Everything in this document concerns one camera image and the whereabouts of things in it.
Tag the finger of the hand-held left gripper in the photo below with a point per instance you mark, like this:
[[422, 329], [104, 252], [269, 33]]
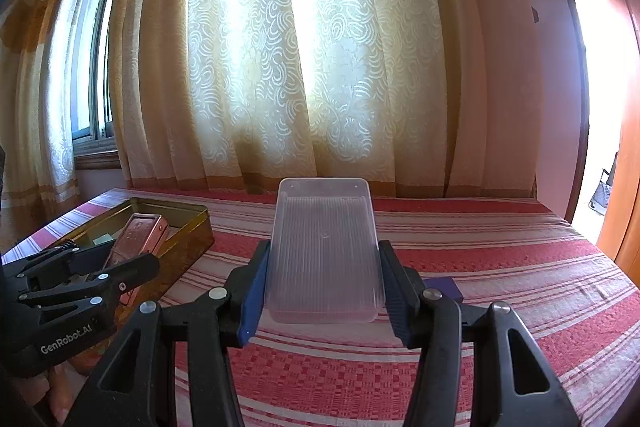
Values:
[[50, 264], [135, 269]]

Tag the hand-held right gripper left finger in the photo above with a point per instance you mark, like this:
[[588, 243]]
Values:
[[252, 307]]

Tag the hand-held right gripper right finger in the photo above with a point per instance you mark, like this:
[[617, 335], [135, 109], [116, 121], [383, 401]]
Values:
[[400, 302]]

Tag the copper metal box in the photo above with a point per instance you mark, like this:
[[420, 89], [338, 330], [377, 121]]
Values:
[[140, 237]]

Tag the clear plastic box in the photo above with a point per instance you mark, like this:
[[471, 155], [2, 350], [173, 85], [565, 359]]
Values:
[[325, 252]]

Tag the small purple box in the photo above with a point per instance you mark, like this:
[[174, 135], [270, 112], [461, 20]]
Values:
[[447, 287]]

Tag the red striped bedspread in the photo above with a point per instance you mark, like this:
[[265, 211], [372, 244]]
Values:
[[325, 372]]

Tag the cream patterned curtain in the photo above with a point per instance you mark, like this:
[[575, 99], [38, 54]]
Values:
[[325, 57], [45, 107]]

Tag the window with metal frame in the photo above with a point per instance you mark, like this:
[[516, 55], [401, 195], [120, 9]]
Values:
[[92, 57]]

